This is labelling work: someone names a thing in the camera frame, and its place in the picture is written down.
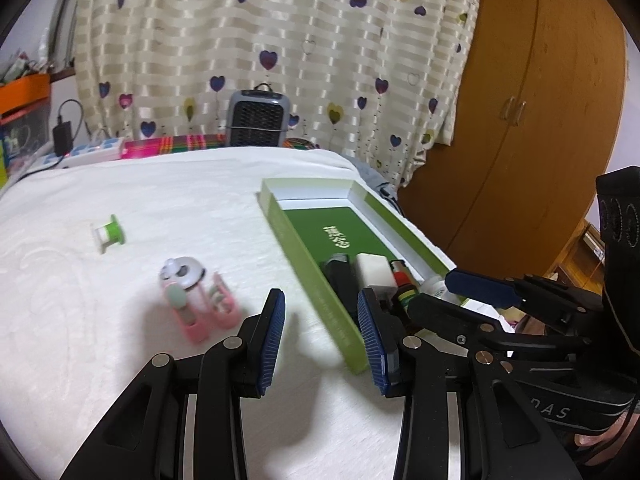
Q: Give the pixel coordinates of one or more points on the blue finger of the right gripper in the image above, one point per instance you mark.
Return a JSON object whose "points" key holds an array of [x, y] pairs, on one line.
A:
{"points": [[499, 294]]}

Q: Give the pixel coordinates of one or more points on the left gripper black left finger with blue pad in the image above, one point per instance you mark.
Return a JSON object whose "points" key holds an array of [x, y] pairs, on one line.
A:
{"points": [[142, 435]]}

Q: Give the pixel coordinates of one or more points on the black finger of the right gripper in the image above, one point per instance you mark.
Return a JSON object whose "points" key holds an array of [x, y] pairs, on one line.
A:
{"points": [[442, 318]]}

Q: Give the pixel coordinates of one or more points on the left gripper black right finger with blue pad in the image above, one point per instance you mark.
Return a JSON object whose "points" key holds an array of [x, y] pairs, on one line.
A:
{"points": [[457, 388]]}

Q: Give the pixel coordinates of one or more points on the red capped brown bottle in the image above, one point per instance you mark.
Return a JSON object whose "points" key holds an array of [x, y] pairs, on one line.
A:
{"points": [[407, 288]]}

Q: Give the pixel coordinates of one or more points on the white usb wall charger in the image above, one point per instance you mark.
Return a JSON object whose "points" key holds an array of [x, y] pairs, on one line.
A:
{"points": [[373, 271]]}

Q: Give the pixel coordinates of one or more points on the panda round tape measure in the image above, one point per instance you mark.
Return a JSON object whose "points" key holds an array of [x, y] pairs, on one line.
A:
{"points": [[187, 272]]}

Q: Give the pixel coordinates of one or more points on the green white thread spool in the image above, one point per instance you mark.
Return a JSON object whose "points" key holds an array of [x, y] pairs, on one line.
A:
{"points": [[108, 234]]}

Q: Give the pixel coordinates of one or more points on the person's right hand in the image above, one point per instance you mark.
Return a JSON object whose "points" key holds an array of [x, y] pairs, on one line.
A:
{"points": [[603, 447]]}

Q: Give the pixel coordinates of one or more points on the white round cap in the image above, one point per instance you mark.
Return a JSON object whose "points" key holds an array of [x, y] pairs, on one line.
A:
{"points": [[436, 287]]}

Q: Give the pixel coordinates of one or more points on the black rectangular device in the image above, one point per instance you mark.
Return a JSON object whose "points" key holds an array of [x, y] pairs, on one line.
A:
{"points": [[342, 279]]}

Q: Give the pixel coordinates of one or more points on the green shallow cardboard box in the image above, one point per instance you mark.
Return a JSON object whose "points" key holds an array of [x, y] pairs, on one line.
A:
{"points": [[315, 219]]}

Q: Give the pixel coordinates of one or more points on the white towel table cover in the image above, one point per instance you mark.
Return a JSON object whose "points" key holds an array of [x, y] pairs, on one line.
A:
{"points": [[77, 325]]}

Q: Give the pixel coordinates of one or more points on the brown wooden wardrobe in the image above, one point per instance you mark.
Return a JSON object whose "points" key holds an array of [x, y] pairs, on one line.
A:
{"points": [[538, 113]]}

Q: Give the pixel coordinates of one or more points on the grey portable space heater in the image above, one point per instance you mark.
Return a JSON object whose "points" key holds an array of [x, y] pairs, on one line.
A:
{"points": [[257, 117]]}

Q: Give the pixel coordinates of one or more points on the heart patterned beige curtain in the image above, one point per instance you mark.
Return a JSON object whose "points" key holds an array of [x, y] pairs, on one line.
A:
{"points": [[373, 79]]}

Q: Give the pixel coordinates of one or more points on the colourful striped cloth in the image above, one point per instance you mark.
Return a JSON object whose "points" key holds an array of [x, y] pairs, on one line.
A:
{"points": [[165, 145]]}

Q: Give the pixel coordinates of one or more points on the white blue power strip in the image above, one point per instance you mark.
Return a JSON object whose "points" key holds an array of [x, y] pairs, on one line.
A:
{"points": [[88, 154]]}

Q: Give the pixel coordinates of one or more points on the black power adapter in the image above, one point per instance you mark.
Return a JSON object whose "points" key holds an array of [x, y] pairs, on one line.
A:
{"points": [[62, 137]]}

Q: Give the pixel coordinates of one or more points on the orange lidded storage bin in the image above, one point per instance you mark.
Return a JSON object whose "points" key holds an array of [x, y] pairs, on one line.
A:
{"points": [[25, 112]]}

